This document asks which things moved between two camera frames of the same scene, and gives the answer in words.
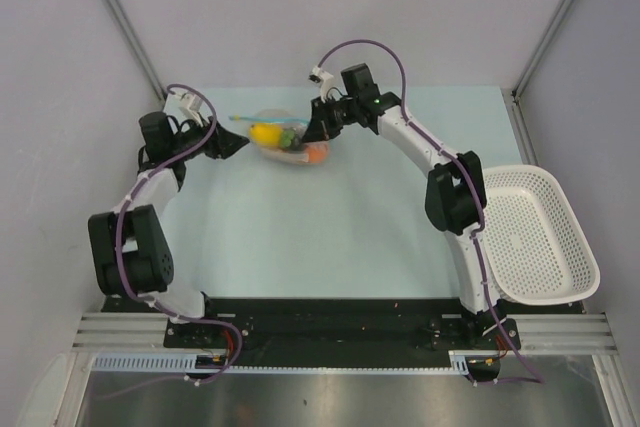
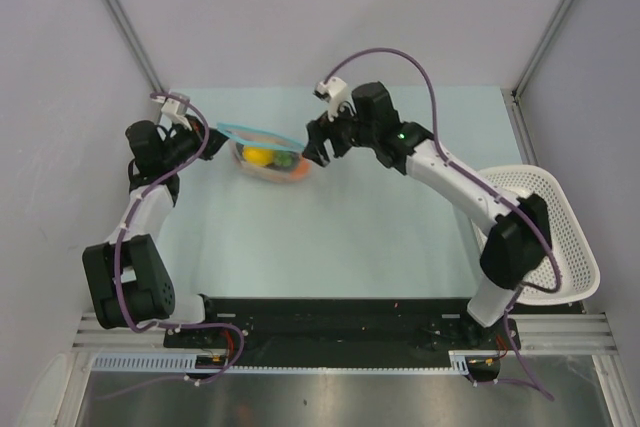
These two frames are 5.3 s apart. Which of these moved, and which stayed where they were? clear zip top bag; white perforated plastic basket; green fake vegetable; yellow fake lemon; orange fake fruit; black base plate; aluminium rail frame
Moved: green fake vegetable; orange fake fruit; clear zip top bag; yellow fake lemon
Stayed: black base plate; white perforated plastic basket; aluminium rail frame
